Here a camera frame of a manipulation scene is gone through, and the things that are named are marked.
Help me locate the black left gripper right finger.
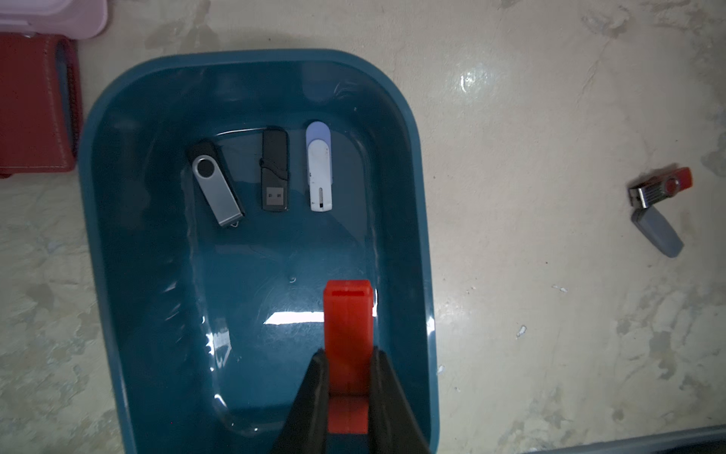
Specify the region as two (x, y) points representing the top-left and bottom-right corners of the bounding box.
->
(368, 347), (431, 454)

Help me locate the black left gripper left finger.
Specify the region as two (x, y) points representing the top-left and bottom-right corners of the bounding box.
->
(270, 349), (329, 454)

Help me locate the red usb flash drive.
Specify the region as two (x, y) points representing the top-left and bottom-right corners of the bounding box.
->
(323, 280), (374, 435)

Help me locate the black usb flash drive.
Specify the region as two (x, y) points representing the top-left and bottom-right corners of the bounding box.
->
(259, 129), (289, 212)

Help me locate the black silver swivel usb drive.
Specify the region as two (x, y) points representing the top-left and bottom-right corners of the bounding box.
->
(186, 140), (245, 228)

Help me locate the white lavender usb drive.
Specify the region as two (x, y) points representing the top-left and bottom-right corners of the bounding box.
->
(306, 121), (333, 213)

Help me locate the red silver swivel usb drive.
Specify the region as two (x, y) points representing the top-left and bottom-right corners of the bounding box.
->
(628, 166), (693, 209)

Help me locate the teal plastic storage tray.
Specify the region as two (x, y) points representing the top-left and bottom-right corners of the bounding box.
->
(79, 49), (440, 453)

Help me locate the grey usb flash drive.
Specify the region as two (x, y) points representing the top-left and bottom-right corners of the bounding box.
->
(631, 206), (684, 258)

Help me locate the pink plastic box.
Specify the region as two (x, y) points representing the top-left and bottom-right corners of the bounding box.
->
(1, 0), (109, 40)

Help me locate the red leather case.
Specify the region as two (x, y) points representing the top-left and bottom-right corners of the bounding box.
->
(1, 33), (83, 179)

